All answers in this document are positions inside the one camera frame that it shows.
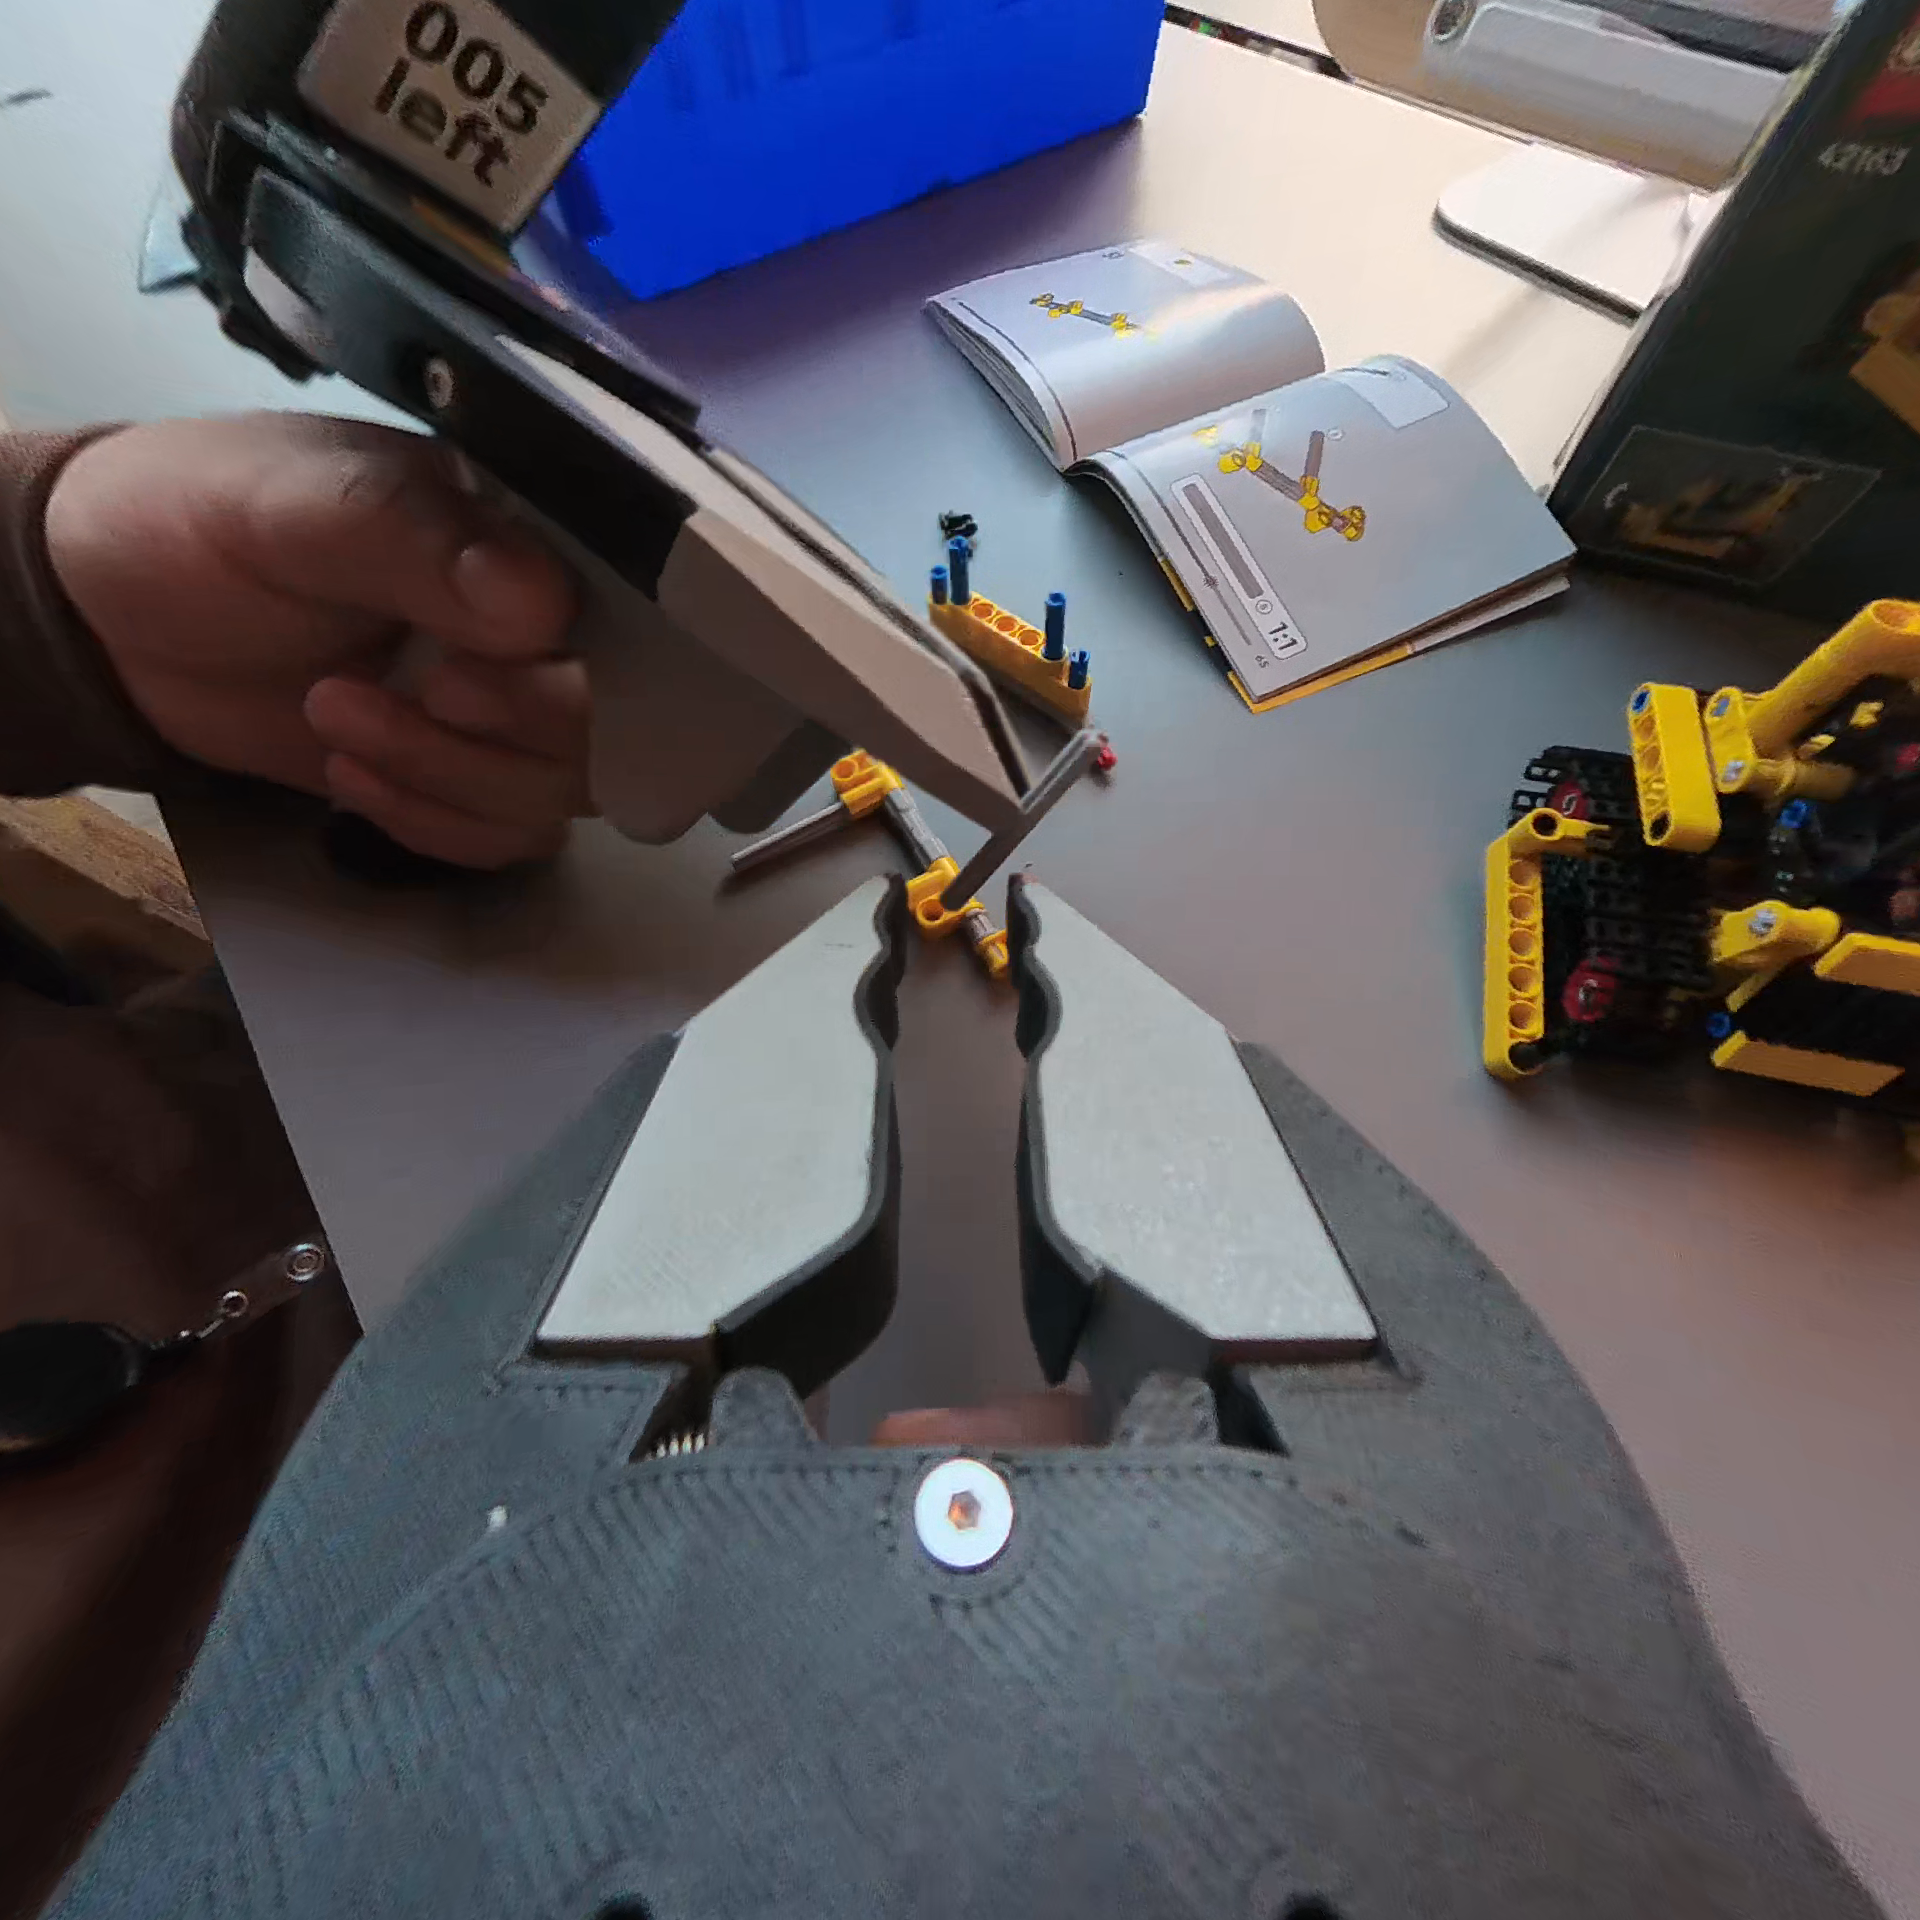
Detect black badge lanyard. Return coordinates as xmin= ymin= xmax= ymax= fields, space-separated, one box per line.
xmin=0 ymin=1238 xmax=334 ymax=1464

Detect blue plastic bin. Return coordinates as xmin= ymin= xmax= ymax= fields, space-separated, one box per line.
xmin=531 ymin=0 xmax=1169 ymax=301

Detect yellow black lego bulldozer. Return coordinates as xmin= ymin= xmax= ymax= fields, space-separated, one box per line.
xmin=1481 ymin=597 xmax=1920 ymax=1157

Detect grey axle yellow connector assembly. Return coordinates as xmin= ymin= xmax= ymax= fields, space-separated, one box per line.
xmin=731 ymin=751 xmax=1016 ymax=979

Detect person's left forearm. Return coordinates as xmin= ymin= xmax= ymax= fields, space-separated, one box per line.
xmin=0 ymin=428 xmax=182 ymax=797

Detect white monitor stand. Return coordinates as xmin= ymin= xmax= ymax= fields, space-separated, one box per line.
xmin=1311 ymin=0 xmax=1869 ymax=324

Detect open instruction booklet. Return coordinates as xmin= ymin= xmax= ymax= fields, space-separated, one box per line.
xmin=921 ymin=239 xmax=1577 ymax=715

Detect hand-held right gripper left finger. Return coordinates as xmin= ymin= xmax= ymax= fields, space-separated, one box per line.
xmin=535 ymin=877 xmax=909 ymax=1397

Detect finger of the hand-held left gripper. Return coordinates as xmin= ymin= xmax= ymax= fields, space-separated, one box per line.
xmin=656 ymin=448 xmax=1041 ymax=829

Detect person's left hand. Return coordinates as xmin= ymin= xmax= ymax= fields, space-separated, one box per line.
xmin=44 ymin=411 xmax=601 ymax=877

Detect dark lego set box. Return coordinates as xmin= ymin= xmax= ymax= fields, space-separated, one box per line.
xmin=1545 ymin=0 xmax=1920 ymax=625

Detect yellow lego beam blue pins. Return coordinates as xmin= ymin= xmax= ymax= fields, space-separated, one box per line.
xmin=924 ymin=536 xmax=1098 ymax=730

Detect grey lego axle red ends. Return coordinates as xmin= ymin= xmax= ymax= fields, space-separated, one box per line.
xmin=945 ymin=733 xmax=1121 ymax=900

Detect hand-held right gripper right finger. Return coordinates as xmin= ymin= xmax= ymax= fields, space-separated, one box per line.
xmin=1008 ymin=877 xmax=1382 ymax=1424

